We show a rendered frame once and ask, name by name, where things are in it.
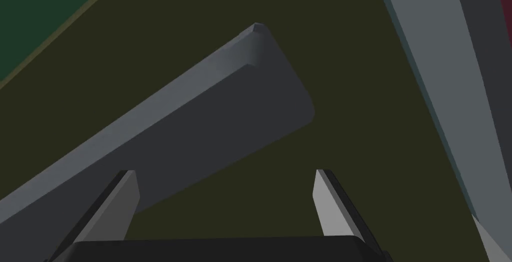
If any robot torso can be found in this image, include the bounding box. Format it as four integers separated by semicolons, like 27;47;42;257
0;22;316;262

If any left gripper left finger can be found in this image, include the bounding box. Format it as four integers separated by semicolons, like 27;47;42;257
59;170;141;252

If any grey flat panel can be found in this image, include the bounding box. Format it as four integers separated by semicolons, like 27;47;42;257
372;0;512;262

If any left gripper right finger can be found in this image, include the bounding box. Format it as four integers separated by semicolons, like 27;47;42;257
312;169;382;252

